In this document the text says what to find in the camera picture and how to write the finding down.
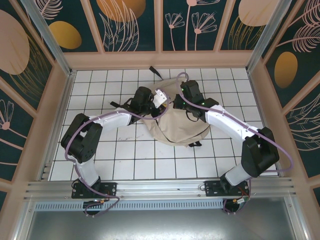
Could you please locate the beige canvas backpack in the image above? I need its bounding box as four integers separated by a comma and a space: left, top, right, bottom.
109, 65, 212, 149

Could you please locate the grey metal sheet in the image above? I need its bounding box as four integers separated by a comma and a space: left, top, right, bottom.
14, 197, 310, 240

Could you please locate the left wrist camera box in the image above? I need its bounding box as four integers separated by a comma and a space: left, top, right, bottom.
153, 88, 169, 109

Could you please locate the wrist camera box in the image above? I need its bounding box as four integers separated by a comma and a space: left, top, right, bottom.
179, 79, 201, 100
153, 88, 169, 109

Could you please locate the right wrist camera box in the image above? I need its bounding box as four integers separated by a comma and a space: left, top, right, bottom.
179, 79, 201, 100

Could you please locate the aluminium rail frame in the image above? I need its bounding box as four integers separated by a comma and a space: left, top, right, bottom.
23, 176, 300, 202

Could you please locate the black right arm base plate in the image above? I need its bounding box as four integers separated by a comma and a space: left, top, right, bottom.
204, 180, 251, 199

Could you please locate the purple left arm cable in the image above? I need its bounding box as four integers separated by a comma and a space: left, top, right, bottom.
64, 88, 174, 217

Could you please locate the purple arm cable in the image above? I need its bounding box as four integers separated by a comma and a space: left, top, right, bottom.
174, 71, 294, 215
64, 88, 174, 217

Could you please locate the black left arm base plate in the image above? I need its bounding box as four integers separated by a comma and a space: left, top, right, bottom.
71, 181, 118, 199

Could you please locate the grey slotted cable duct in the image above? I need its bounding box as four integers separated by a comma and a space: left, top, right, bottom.
33, 201, 225, 211

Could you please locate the aluminium corner post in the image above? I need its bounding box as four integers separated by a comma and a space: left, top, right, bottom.
245, 0, 291, 74
20, 0, 76, 76

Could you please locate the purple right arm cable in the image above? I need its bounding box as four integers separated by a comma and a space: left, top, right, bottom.
174, 71, 294, 215

